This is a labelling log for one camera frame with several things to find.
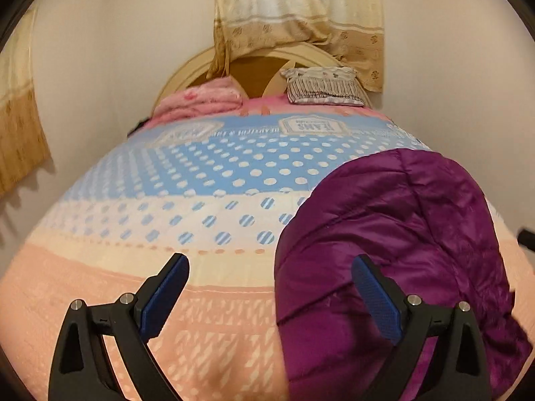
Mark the patterned bed quilt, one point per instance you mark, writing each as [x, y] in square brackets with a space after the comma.
[219, 189]

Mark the folded pink blanket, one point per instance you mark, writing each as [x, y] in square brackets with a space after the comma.
[214, 97]

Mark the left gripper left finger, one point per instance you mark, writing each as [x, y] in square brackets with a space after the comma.
[81, 367]

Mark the striped grey pillow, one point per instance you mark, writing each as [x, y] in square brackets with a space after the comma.
[323, 86]

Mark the beige side window curtain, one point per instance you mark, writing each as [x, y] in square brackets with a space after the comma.
[23, 143]

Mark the purple puffer jacket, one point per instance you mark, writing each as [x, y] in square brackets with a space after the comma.
[425, 223]

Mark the beige lace curtain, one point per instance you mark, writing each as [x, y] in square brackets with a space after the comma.
[352, 31]

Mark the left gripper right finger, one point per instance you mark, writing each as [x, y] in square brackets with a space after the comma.
[458, 369]

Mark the cream wooden headboard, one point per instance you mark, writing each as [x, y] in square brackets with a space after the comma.
[257, 73]

